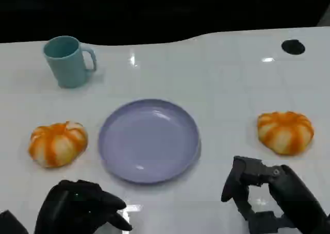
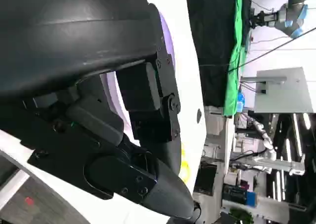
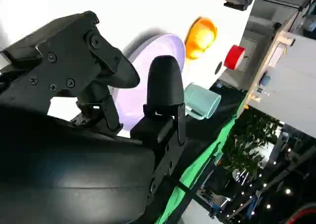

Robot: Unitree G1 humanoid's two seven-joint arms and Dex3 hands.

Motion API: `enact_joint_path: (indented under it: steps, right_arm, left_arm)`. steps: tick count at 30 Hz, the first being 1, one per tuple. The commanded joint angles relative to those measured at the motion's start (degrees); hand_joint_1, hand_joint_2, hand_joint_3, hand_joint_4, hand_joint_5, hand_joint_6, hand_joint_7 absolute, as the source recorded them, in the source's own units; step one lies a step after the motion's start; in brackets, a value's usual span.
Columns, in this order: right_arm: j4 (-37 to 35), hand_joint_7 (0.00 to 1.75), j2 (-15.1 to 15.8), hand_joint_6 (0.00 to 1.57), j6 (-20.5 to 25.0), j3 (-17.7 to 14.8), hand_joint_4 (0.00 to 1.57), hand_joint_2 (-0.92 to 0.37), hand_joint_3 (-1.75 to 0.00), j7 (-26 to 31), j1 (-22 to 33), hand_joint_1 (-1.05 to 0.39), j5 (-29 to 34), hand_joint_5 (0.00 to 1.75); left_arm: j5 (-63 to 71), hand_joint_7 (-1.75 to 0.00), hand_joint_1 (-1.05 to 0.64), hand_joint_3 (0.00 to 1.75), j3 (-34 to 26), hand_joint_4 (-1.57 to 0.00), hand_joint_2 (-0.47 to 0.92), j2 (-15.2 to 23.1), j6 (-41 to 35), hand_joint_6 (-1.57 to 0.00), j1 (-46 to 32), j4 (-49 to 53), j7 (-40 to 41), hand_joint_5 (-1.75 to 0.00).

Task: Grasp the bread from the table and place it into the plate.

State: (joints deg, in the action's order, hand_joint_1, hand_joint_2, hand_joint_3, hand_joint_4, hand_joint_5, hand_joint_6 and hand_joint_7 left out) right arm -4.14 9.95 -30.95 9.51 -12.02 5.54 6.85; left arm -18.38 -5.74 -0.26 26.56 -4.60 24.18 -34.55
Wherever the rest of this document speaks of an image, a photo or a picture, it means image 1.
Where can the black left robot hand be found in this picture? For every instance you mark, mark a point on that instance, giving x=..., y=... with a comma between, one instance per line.
x=69, y=205

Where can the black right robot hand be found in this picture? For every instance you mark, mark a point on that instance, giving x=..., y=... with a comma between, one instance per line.
x=294, y=192

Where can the orange and white bread roll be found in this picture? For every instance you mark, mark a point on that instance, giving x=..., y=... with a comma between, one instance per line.
x=284, y=133
x=58, y=145

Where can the lilac plate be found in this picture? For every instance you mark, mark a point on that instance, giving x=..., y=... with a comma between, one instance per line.
x=148, y=141

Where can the pale green mug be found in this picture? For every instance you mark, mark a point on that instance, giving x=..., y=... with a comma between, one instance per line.
x=68, y=66

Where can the black round table grommet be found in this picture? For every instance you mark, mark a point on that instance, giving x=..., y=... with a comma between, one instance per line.
x=293, y=47

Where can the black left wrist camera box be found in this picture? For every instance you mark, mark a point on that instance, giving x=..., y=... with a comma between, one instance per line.
x=11, y=225

